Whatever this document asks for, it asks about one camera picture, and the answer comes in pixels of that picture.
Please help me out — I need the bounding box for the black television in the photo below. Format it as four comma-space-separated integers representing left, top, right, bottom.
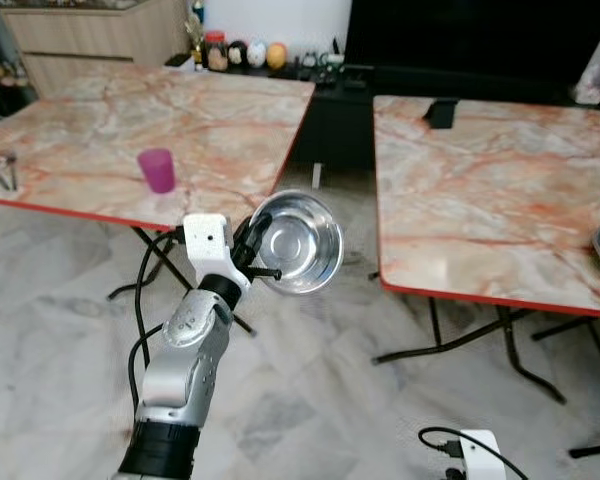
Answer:
344, 0, 600, 73

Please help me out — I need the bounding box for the orange egg figure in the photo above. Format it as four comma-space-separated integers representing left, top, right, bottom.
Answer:
266, 42, 289, 72

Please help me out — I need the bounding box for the small gold ornament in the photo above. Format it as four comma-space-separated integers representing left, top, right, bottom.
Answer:
185, 14, 207, 70

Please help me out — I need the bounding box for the wooden cabinet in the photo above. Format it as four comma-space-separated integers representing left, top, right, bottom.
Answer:
0, 0, 192, 98

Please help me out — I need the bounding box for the pink plastic cup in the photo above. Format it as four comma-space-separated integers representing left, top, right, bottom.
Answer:
137, 148, 178, 195

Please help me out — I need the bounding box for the stainless steel bowl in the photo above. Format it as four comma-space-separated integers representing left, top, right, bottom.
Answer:
248, 190, 345, 296

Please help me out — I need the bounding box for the small green white figurine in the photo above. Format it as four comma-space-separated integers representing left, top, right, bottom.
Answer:
322, 51, 347, 75

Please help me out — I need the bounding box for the small black box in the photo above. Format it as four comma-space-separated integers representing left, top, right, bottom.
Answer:
424, 99, 460, 130

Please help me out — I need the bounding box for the white egg figure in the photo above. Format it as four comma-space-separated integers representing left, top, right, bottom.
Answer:
247, 40, 269, 70

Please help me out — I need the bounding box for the marble folding table with plate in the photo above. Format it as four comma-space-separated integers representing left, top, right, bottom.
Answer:
370, 95, 600, 406

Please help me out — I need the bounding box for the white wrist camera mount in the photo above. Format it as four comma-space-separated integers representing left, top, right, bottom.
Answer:
457, 429, 507, 480
183, 214, 251, 292

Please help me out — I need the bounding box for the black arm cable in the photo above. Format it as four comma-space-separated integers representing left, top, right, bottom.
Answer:
417, 426, 530, 480
127, 229, 188, 407

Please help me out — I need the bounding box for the black egg figure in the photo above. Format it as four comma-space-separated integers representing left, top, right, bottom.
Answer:
228, 40, 250, 70

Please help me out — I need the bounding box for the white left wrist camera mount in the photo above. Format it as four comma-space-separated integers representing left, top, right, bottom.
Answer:
183, 214, 251, 292

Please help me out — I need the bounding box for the metal cutlery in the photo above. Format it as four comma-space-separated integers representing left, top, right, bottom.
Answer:
0, 149, 20, 193

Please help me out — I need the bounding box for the marble folding table with cup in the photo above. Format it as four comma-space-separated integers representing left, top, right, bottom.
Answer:
0, 65, 317, 336

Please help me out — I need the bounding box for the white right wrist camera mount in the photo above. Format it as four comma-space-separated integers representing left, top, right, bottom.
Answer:
457, 429, 507, 480

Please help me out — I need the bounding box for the dark display shelf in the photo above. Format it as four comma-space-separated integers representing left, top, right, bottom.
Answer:
0, 8, 33, 113

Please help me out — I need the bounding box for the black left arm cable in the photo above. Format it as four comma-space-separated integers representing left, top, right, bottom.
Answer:
127, 229, 188, 407

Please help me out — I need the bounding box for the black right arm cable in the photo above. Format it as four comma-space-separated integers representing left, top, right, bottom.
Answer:
417, 426, 530, 480

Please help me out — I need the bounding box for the red lidded jar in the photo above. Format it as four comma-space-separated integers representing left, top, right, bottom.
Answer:
204, 31, 230, 72

